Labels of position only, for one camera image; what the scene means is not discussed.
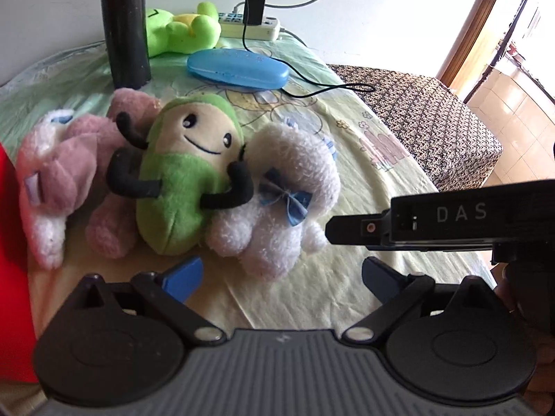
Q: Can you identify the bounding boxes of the person's right hand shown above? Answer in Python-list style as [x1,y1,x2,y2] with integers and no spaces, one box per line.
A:
[494,264,555,414]

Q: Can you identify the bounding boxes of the white plush dog blue bow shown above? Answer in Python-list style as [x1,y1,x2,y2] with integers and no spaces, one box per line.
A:
[205,121,341,281]

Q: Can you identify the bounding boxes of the black charger plug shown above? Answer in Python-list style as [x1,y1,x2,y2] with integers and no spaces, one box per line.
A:
[244,0,266,27]

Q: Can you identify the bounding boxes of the brown patterned blanket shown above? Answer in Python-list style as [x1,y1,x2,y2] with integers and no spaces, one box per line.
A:
[327,64,504,191]

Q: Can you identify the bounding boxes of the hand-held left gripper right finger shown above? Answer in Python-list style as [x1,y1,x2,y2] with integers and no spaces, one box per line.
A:
[344,257,497,347]

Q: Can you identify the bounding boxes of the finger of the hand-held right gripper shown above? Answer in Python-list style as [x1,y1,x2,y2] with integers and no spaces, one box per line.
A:
[325,210,391,249]

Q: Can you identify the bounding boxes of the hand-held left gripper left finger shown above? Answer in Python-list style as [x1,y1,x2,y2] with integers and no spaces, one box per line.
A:
[80,255,227,344]

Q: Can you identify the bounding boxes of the cartoon printed bedsheet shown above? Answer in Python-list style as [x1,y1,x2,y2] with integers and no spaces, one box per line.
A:
[0,35,495,399]

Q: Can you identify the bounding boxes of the pink plush bear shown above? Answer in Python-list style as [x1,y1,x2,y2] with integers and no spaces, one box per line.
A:
[16,88,163,269]

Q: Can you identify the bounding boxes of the red cardboard box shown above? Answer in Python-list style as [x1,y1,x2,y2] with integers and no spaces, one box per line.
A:
[0,141,40,384]

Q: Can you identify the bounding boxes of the green bean plush toy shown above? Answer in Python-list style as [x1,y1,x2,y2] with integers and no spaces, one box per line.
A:
[106,93,254,256]

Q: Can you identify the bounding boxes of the black charger cable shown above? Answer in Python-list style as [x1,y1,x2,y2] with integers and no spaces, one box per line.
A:
[242,0,376,100]

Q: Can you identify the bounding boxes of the blue glasses case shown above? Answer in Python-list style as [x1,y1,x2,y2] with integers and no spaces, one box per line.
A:
[186,49,290,93]

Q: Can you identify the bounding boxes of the green frog plush toy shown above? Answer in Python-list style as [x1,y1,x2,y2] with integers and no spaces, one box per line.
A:
[144,2,223,58]

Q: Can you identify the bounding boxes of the white power strip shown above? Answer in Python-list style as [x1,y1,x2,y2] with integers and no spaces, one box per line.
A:
[217,12,282,42]

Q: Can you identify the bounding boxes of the black thermos bottle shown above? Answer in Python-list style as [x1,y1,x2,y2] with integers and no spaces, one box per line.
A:
[99,0,152,90]

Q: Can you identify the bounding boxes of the wooden door frame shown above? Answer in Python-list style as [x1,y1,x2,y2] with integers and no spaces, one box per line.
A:
[434,0,555,105]

